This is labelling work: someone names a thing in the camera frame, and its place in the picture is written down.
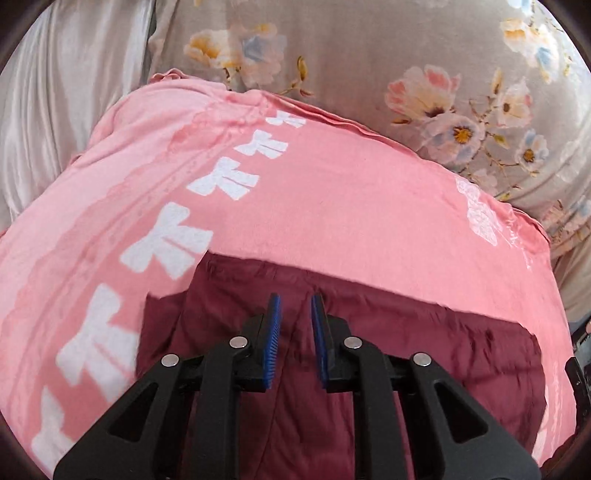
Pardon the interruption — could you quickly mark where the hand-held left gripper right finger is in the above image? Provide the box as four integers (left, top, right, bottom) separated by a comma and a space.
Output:
310, 295, 541, 480

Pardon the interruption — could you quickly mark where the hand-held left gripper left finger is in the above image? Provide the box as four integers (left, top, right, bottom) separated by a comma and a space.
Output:
53, 293, 281, 480

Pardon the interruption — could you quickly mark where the maroon puffer jacket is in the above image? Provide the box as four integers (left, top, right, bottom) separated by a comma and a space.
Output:
136, 251, 550, 480

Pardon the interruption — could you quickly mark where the pink blanket with white bows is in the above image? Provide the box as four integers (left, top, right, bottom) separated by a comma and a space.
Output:
0, 69, 583, 480

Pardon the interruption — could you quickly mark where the white satin curtain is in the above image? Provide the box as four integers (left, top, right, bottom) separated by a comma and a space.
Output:
0, 0, 155, 236

